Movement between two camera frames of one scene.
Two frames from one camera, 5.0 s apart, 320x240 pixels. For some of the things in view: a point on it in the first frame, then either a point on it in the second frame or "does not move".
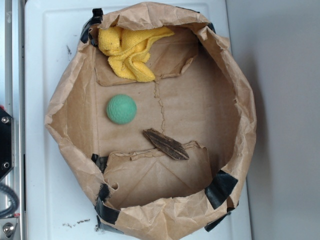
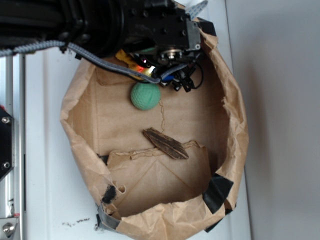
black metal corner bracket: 7,155 does not move
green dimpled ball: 121,109 → 145,96
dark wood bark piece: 169,146 does not move
